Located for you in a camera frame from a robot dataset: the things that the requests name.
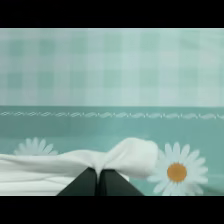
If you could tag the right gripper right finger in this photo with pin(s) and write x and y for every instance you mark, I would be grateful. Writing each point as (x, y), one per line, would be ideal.
(113, 185)

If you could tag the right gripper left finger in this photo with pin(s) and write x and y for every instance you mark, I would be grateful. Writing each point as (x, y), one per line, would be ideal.
(85, 185)

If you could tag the white T-shirt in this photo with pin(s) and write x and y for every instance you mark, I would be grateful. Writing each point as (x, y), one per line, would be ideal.
(60, 166)

